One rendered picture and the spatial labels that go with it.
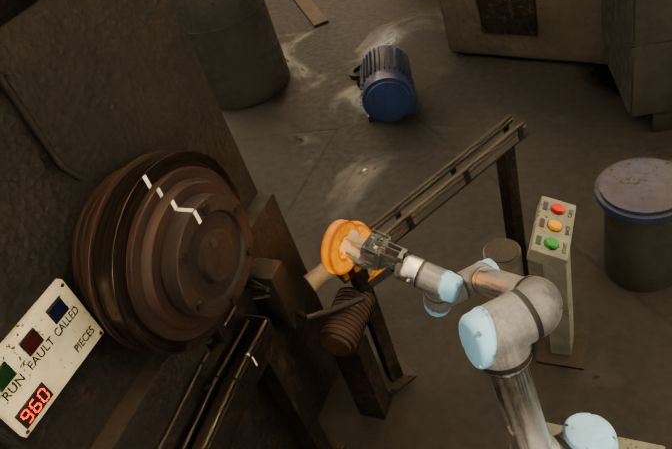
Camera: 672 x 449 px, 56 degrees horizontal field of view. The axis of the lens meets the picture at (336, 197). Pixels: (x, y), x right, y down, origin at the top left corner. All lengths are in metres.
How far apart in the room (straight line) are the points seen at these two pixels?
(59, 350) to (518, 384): 0.96
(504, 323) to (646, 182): 1.21
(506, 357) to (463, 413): 1.00
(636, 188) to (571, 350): 0.61
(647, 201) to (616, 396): 0.66
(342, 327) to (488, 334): 0.74
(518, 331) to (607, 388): 1.07
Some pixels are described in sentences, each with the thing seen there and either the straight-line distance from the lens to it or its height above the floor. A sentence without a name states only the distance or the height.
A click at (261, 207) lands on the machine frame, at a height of 0.87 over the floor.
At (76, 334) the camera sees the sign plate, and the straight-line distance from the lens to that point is 1.49.
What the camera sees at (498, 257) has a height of 0.52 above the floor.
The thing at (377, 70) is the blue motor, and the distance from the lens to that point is 3.59.
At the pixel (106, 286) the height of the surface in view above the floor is 1.22.
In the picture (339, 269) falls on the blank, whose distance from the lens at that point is 1.76.
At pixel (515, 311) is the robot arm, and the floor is 0.96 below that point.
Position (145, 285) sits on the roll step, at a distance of 1.38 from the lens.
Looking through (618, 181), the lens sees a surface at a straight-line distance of 2.44.
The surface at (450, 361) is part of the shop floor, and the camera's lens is 2.48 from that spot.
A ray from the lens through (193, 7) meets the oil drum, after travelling 4.08.
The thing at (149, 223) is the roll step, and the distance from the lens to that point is 1.37.
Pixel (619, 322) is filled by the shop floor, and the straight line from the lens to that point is 2.56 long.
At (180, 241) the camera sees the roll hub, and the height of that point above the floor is 1.23.
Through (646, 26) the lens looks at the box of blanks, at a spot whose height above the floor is 0.57.
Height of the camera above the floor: 2.02
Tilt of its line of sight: 38 degrees down
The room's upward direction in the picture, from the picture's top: 19 degrees counter-clockwise
